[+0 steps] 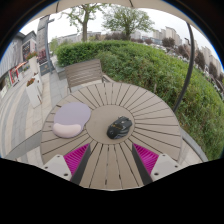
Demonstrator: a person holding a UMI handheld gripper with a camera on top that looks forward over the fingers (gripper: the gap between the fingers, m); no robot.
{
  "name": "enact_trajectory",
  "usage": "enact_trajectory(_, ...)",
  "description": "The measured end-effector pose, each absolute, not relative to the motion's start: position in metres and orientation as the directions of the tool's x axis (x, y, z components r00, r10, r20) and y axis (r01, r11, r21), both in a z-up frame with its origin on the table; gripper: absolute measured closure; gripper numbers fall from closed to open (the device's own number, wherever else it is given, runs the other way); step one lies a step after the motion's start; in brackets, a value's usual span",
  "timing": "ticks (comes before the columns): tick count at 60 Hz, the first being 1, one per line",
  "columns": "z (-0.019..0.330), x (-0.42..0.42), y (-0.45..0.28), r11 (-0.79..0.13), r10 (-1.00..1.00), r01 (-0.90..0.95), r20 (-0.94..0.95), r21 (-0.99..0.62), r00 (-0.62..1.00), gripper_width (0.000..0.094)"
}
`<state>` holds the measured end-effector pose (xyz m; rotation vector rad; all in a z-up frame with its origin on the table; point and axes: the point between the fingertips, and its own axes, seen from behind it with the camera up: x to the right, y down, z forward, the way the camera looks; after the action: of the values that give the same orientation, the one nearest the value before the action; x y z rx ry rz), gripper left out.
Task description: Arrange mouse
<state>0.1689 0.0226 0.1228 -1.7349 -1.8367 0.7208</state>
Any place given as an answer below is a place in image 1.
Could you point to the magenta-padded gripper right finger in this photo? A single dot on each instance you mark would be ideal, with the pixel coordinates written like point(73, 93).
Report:
point(146, 159)

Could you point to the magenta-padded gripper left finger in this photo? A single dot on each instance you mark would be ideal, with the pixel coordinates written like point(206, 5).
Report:
point(76, 159)

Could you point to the black computer mouse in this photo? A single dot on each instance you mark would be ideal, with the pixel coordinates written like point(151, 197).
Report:
point(119, 128)

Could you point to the lilac mouse pad with wrist rest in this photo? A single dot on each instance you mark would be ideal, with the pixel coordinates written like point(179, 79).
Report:
point(71, 116)

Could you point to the white planter box with flowers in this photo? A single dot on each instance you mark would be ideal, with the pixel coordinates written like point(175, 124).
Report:
point(33, 93)
point(33, 65)

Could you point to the brown slatted chair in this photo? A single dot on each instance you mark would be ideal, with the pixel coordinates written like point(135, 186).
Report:
point(83, 71)

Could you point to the green hedge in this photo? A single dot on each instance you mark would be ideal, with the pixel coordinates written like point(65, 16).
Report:
point(150, 66)

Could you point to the dark curved pole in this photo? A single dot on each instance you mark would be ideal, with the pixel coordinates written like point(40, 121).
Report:
point(193, 56)

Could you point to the grey storefront building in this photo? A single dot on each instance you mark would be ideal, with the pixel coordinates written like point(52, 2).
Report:
point(28, 43)

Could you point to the tall grey sign pillar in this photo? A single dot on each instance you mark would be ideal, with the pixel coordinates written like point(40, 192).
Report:
point(42, 36)

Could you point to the distant apartment buildings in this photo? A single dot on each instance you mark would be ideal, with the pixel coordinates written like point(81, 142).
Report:
point(170, 33)

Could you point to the sparse-leaved tree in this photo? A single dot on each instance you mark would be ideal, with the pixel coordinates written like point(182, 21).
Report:
point(84, 30)

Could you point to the leafy green tree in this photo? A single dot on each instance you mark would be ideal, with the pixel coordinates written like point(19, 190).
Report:
point(128, 20)

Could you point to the beige parasol canopy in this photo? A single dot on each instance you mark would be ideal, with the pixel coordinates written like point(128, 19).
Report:
point(150, 4)

